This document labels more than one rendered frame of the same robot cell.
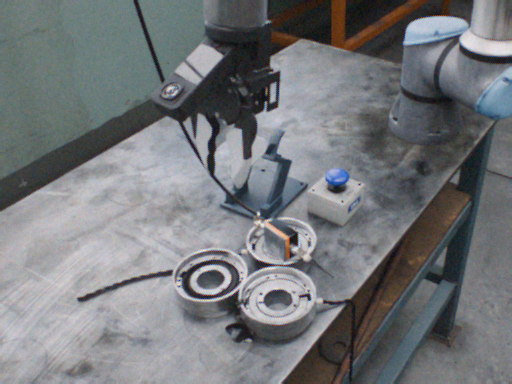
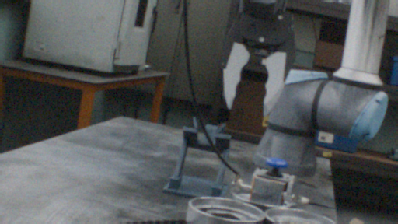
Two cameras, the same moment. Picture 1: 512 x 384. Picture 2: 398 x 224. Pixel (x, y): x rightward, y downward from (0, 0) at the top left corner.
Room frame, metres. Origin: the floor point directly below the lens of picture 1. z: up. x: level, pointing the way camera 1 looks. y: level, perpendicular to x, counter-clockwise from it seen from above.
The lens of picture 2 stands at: (-0.10, 0.51, 1.06)
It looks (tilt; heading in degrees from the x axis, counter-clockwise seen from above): 8 degrees down; 334
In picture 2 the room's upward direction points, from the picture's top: 11 degrees clockwise
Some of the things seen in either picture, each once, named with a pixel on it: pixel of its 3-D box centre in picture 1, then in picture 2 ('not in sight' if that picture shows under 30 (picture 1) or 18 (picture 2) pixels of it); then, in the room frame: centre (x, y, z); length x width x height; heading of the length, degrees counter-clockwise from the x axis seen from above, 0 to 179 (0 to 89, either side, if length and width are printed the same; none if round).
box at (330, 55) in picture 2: not in sight; (340, 48); (3.54, -2.13, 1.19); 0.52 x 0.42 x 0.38; 56
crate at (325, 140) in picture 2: not in sight; (326, 131); (3.54, -2.15, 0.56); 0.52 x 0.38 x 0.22; 53
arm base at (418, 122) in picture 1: (427, 105); (288, 146); (1.07, -0.24, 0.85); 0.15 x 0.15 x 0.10
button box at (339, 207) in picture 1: (338, 195); (272, 186); (0.79, -0.05, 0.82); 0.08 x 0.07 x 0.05; 146
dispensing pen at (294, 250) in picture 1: (293, 246); (284, 195); (0.64, 0.03, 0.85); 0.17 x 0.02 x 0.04; 44
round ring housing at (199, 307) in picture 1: (211, 283); (225, 222); (0.59, 0.14, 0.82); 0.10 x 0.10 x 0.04
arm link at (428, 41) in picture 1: (436, 53); (301, 97); (1.06, -0.24, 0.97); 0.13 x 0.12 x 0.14; 35
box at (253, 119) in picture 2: not in sight; (259, 106); (3.82, -1.69, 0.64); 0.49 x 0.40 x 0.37; 61
